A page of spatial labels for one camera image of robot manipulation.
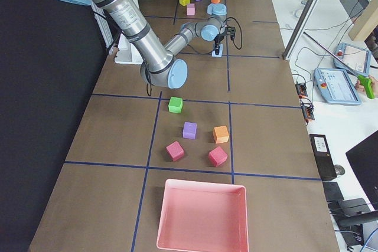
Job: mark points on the black monitor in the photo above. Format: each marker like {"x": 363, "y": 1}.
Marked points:
{"x": 363, "y": 161}

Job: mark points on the pink plastic tray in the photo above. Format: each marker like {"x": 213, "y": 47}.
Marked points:
{"x": 203, "y": 216}

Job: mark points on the teach pendant near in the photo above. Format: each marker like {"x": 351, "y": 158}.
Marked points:
{"x": 335, "y": 86}

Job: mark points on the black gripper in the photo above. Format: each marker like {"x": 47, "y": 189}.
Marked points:
{"x": 218, "y": 40}

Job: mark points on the orange foam block right side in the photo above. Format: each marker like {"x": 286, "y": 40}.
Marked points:
{"x": 221, "y": 134}

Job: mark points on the teach pendant far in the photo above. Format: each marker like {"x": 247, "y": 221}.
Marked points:
{"x": 356, "y": 58}

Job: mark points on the light blue foam block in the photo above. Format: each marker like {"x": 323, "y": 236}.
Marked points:
{"x": 210, "y": 9}
{"x": 218, "y": 51}

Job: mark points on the black orange connector block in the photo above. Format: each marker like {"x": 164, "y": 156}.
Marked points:
{"x": 308, "y": 111}
{"x": 301, "y": 89}

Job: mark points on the black computer mouse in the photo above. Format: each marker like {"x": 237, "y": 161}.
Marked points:
{"x": 339, "y": 170}

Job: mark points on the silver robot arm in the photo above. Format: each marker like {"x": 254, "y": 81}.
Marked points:
{"x": 160, "y": 66}

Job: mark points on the black power box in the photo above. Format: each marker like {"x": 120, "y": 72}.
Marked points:
{"x": 322, "y": 157}

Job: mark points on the green handled reach grabber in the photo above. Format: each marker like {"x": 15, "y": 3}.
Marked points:
{"x": 366, "y": 82}

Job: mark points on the teach pendant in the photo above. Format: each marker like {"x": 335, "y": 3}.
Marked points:
{"x": 356, "y": 58}
{"x": 335, "y": 86}

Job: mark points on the aluminium frame post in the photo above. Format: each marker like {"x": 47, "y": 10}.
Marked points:
{"x": 299, "y": 28}

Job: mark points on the pink foam block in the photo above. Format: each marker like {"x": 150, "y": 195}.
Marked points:
{"x": 190, "y": 10}

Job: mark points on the purple foam block right side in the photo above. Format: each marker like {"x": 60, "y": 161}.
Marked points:
{"x": 189, "y": 130}

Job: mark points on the green foam block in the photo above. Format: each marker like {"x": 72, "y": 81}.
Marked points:
{"x": 175, "y": 105}

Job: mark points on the crimson foam block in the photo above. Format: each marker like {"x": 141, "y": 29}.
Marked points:
{"x": 217, "y": 156}

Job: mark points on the person hand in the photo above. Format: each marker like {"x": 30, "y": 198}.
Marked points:
{"x": 359, "y": 87}

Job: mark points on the dark red foam block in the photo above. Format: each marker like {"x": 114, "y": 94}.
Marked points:
{"x": 175, "y": 151}

